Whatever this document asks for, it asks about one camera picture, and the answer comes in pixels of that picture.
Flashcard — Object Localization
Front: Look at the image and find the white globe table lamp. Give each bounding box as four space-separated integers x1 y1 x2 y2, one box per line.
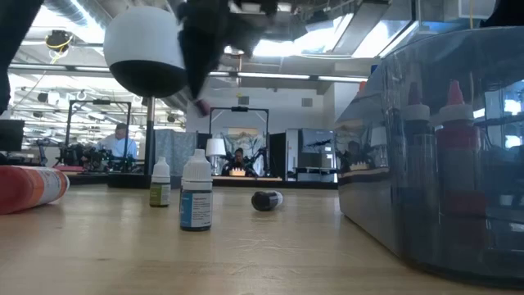
102 6 189 189

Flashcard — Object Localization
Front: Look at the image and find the small white shade lamp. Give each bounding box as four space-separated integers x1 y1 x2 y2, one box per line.
205 138 228 176

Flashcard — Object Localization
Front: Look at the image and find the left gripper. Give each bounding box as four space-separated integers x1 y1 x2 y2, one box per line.
175 0 283 102

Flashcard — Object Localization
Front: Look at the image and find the black monitor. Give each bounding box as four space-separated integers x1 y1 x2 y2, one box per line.
0 119 25 152

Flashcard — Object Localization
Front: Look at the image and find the black yellow cable coil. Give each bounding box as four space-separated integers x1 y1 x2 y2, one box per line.
43 29 75 65

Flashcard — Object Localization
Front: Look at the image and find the grey-blue fabric partition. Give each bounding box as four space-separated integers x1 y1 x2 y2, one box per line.
154 129 197 177

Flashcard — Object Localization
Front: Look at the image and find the large red colouring bottle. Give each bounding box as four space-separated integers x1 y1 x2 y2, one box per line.
0 166 71 216

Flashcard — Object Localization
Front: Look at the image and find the large purple-capped colouring bottle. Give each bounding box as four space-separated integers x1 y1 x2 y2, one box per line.
403 81 436 247

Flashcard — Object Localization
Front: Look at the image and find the black gantry frame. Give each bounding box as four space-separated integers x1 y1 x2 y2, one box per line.
209 106 270 177
67 100 133 173

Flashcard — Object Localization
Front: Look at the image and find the dark translucent plastic bin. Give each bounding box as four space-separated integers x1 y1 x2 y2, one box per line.
334 26 524 288

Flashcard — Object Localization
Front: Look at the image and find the small black dropper bottle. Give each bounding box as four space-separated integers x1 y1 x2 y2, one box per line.
251 190 284 213

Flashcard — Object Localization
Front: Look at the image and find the small blue-label dropper bottle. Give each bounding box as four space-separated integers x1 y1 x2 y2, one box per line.
179 148 214 233

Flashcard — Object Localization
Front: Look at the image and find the black aluminium table frame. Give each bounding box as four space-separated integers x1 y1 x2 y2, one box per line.
65 171 341 190

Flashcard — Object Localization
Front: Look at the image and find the person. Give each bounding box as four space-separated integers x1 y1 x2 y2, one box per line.
94 122 139 161
227 147 251 175

